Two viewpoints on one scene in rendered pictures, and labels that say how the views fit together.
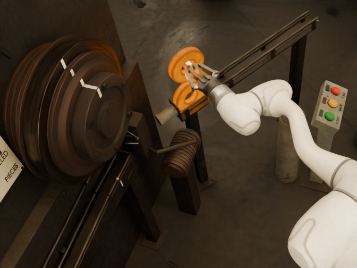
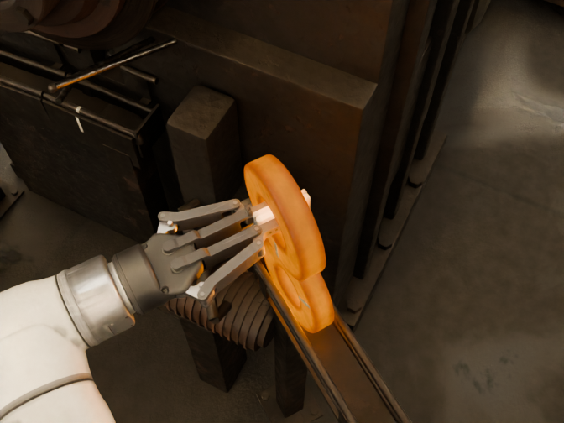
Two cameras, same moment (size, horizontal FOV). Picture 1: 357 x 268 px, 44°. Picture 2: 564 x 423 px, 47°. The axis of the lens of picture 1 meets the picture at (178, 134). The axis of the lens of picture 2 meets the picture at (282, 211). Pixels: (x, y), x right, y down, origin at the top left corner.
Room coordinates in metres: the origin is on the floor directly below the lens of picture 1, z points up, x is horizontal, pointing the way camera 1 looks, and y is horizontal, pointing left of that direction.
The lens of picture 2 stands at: (1.25, -0.50, 1.59)
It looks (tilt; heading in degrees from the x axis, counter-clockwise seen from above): 58 degrees down; 85
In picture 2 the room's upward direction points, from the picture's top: straight up
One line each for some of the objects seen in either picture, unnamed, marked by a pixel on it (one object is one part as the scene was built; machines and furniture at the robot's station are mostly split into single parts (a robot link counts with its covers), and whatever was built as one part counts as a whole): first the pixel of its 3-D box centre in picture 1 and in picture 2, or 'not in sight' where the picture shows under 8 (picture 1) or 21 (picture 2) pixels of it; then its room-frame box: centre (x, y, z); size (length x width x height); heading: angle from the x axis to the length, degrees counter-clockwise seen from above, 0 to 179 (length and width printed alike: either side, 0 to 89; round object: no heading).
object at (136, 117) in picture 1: (134, 134); (209, 154); (1.18, 0.18, 0.68); 0.11 x 0.08 x 0.24; 58
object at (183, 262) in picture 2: (201, 73); (218, 252); (1.20, -0.14, 0.92); 0.11 x 0.01 x 0.04; 22
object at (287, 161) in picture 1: (289, 147); not in sight; (1.21, -0.53, 0.26); 0.12 x 0.12 x 0.52
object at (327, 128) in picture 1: (324, 142); not in sight; (1.16, -0.69, 0.31); 0.24 x 0.16 x 0.62; 148
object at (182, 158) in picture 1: (186, 175); (230, 336); (1.18, 0.01, 0.27); 0.22 x 0.13 x 0.53; 148
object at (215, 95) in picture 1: (221, 97); (100, 298); (1.07, -0.18, 0.91); 0.09 x 0.06 x 0.09; 113
